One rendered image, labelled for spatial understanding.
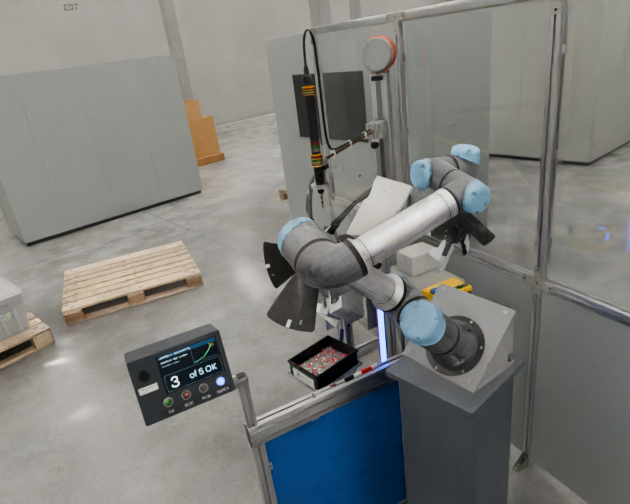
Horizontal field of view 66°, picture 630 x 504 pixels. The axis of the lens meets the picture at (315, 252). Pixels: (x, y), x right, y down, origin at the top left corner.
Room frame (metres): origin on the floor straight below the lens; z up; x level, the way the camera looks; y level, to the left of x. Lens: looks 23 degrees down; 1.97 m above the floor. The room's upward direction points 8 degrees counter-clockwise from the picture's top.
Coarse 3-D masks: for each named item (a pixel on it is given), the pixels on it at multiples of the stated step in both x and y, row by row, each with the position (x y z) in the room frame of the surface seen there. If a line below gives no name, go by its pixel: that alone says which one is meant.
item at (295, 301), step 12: (288, 288) 1.79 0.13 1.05; (300, 288) 1.78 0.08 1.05; (312, 288) 1.77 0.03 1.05; (276, 300) 1.78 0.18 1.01; (288, 300) 1.76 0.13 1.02; (300, 300) 1.75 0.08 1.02; (312, 300) 1.74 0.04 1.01; (276, 312) 1.75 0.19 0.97; (288, 312) 1.73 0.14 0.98; (300, 312) 1.72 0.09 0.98; (312, 312) 1.71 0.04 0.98; (312, 324) 1.67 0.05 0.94
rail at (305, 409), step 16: (384, 368) 1.44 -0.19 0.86; (352, 384) 1.39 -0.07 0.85; (368, 384) 1.41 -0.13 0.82; (384, 384) 1.44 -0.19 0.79; (304, 400) 1.34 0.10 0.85; (320, 400) 1.33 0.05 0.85; (336, 400) 1.36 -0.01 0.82; (352, 400) 1.38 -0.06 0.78; (272, 416) 1.27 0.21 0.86; (288, 416) 1.29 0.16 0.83; (304, 416) 1.30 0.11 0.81; (256, 432) 1.23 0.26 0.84; (272, 432) 1.25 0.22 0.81
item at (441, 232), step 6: (456, 216) 1.28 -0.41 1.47; (444, 222) 1.28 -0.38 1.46; (450, 222) 1.28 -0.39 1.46; (456, 222) 1.27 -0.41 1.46; (438, 228) 1.29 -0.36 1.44; (444, 228) 1.27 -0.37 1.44; (450, 228) 1.27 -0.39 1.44; (456, 228) 1.25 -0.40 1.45; (462, 228) 1.27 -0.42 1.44; (432, 234) 1.30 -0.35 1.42; (438, 234) 1.29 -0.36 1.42; (444, 234) 1.28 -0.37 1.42; (450, 234) 1.26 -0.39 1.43; (456, 234) 1.25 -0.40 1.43; (462, 234) 1.27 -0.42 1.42; (456, 240) 1.25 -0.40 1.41
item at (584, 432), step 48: (480, 288) 1.98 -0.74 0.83; (528, 288) 1.74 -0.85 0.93; (528, 336) 1.73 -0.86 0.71; (576, 336) 1.53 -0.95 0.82; (624, 336) 1.38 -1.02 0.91; (576, 384) 1.51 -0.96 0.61; (624, 384) 1.35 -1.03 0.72; (576, 432) 1.49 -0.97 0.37; (624, 432) 1.33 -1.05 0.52; (576, 480) 1.47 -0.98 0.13; (624, 480) 1.30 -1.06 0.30
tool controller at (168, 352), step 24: (192, 336) 1.19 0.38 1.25; (216, 336) 1.19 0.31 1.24; (144, 360) 1.11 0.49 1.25; (168, 360) 1.13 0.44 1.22; (192, 360) 1.15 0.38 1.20; (216, 360) 1.17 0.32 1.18; (144, 384) 1.09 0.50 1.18; (192, 384) 1.12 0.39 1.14; (216, 384) 1.14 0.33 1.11; (144, 408) 1.06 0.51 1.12; (168, 408) 1.08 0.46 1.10
